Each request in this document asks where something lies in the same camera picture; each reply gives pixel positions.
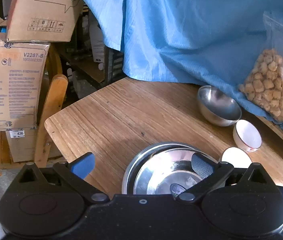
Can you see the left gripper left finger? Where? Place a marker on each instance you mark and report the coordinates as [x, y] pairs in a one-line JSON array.
[[73, 175]]

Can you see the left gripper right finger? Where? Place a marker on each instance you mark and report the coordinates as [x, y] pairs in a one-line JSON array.
[[213, 176]]

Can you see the large white red-rimmed bowl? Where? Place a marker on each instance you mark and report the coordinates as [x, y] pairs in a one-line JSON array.
[[237, 157]]

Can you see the steel plate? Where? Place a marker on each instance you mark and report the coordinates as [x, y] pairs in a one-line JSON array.
[[142, 156], [164, 168]]

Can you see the small white red-rimmed bowl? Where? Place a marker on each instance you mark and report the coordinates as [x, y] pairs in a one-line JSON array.
[[246, 136]]

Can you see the stainless steel bowl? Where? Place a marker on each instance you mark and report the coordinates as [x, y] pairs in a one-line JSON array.
[[218, 108]]

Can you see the wooden chair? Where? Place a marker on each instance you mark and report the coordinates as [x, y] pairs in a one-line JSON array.
[[52, 104]]

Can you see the clear bag of snacks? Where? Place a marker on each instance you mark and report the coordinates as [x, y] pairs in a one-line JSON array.
[[264, 84]]

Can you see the lower printed cardboard box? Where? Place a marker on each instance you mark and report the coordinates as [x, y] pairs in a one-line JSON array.
[[21, 72]]

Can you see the blue cloth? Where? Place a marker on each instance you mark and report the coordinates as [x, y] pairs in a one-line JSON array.
[[213, 42]]

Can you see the upper cardboard box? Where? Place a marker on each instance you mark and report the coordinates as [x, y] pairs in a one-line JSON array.
[[42, 20]]

